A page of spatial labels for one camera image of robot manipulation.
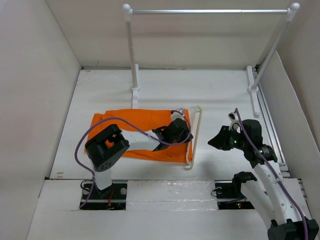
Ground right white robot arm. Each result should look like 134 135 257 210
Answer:
208 119 320 240

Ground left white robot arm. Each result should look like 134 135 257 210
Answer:
85 116 193 199

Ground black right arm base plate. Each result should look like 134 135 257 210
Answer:
211 180 254 211

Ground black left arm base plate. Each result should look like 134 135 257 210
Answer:
79 181 128 211

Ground aluminium table edge rail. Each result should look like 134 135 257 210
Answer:
252 64 292 178

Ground white clothes rack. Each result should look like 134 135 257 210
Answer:
122 2 300 117

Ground wooden clothes hanger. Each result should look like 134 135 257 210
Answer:
184 105 203 171

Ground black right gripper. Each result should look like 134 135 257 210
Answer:
207 125 248 151

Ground orange trousers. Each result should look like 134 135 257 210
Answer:
87 109 193 166

